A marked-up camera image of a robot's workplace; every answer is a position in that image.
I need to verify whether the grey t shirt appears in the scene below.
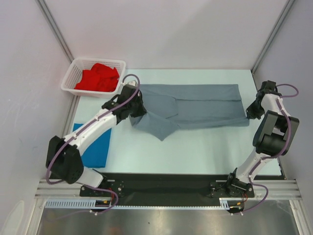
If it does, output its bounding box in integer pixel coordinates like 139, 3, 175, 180
130, 84, 249, 141

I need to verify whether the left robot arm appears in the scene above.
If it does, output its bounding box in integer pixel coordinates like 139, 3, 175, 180
46, 81, 146, 196

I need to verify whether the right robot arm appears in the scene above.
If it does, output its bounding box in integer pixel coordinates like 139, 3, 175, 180
225, 80, 299, 197

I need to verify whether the red t shirt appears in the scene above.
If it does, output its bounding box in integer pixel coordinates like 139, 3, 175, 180
74, 63, 120, 93

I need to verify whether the folded blue t shirt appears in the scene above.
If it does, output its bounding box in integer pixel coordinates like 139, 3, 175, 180
81, 129, 112, 168

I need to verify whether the white plastic basket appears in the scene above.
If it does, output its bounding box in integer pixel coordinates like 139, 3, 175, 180
61, 57, 126, 98

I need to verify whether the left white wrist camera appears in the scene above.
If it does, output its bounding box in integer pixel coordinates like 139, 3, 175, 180
122, 80, 137, 87

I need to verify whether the aluminium front rail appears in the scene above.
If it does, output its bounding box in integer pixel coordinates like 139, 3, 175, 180
35, 180, 302, 201

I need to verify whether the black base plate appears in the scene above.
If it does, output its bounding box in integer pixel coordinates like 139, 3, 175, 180
80, 173, 282, 206

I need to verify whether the white slotted cable duct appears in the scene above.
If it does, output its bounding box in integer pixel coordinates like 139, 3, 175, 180
45, 198, 244, 211

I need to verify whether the right aluminium corner post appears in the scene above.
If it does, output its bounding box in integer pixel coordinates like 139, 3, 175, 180
250, 0, 297, 76

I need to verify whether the aluminium corner post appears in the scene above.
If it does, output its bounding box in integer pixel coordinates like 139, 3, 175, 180
35, 0, 74, 63
250, 0, 297, 76

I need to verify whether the left aluminium corner post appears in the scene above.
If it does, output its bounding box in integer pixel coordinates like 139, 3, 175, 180
35, 0, 74, 63

